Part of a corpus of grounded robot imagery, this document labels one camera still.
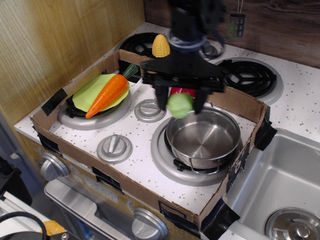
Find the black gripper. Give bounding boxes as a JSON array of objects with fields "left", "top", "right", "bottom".
[{"left": 141, "top": 42, "right": 228, "bottom": 114}]

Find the back left stove burner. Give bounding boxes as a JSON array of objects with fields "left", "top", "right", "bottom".
[{"left": 119, "top": 32, "right": 182, "bottom": 65}]

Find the right oven front knob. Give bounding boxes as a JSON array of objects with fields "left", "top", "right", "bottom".
[{"left": 131, "top": 207, "right": 169, "bottom": 240}]

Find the black cable bottom left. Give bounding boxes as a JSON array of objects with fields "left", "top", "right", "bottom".
[{"left": 0, "top": 211, "right": 48, "bottom": 240}]

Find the green toy broccoli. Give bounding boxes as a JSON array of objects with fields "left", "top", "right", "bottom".
[{"left": 167, "top": 92, "right": 194, "bottom": 119}]

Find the front right stove burner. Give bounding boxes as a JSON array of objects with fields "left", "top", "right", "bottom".
[{"left": 150, "top": 119, "right": 243, "bottom": 187}]

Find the light green plate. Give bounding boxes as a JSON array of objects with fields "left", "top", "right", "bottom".
[{"left": 72, "top": 73, "right": 130, "bottom": 115}]

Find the front left stove burner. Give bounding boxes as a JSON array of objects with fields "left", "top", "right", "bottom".
[{"left": 58, "top": 91, "right": 132, "bottom": 131}]

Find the left oven front knob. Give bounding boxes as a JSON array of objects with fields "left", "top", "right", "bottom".
[{"left": 40, "top": 152, "right": 70, "bottom": 182}]

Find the silver oven door handle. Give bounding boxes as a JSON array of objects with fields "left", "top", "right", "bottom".
[{"left": 44, "top": 180, "right": 135, "bottom": 240}]

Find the grey toy sink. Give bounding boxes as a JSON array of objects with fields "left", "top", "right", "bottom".
[{"left": 199, "top": 127, "right": 320, "bottom": 240}]

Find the oven knob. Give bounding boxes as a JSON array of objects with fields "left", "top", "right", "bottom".
[
  {"left": 40, "top": 152, "right": 70, "bottom": 182},
  {"left": 131, "top": 207, "right": 169, "bottom": 240}
]

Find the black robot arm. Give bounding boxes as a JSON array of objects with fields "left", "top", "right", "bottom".
[{"left": 140, "top": 0, "right": 228, "bottom": 114}]

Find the brown cardboard fence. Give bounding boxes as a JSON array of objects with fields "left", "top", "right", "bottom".
[{"left": 31, "top": 49, "right": 275, "bottom": 238}]

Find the stove burner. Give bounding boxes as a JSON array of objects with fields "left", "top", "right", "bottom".
[
  {"left": 58, "top": 91, "right": 132, "bottom": 131},
  {"left": 119, "top": 32, "right": 182, "bottom": 65},
  {"left": 150, "top": 119, "right": 243, "bottom": 187},
  {"left": 216, "top": 57, "right": 284, "bottom": 106}
]

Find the yellow object bottom left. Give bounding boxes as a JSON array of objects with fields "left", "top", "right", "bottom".
[{"left": 43, "top": 220, "right": 66, "bottom": 236}]

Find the steel pan with handles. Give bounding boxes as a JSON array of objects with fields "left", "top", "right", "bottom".
[{"left": 165, "top": 106, "right": 241, "bottom": 175}]

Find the grey back stove knob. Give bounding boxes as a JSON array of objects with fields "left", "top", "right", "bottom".
[{"left": 199, "top": 40, "right": 224, "bottom": 60}]

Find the red toy bell pepper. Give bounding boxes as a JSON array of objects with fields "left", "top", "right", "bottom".
[{"left": 169, "top": 87, "right": 196, "bottom": 98}]

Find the hanging grey spatula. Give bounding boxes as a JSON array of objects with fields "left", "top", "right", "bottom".
[{"left": 226, "top": 0, "right": 247, "bottom": 40}]

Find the yellow toy corn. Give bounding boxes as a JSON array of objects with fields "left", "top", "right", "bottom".
[{"left": 152, "top": 34, "right": 171, "bottom": 58}]

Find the orange toy carrot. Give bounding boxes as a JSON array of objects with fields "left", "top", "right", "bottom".
[{"left": 85, "top": 63, "right": 139, "bottom": 119}]

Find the grey front stove knob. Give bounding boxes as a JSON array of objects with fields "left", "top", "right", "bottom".
[{"left": 97, "top": 134, "right": 133, "bottom": 164}]

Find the back right stove burner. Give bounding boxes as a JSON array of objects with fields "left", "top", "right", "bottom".
[{"left": 216, "top": 57, "right": 284, "bottom": 106}]

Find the grey middle stove knob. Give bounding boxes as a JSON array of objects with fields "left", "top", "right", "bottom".
[{"left": 134, "top": 99, "right": 167, "bottom": 123}]

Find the grey stove knob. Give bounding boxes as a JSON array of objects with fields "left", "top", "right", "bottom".
[
  {"left": 134, "top": 99, "right": 167, "bottom": 123},
  {"left": 97, "top": 134, "right": 133, "bottom": 164},
  {"left": 199, "top": 40, "right": 224, "bottom": 60}
]

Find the silver sink drain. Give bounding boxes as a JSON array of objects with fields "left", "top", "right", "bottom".
[{"left": 264, "top": 207, "right": 320, "bottom": 240}]

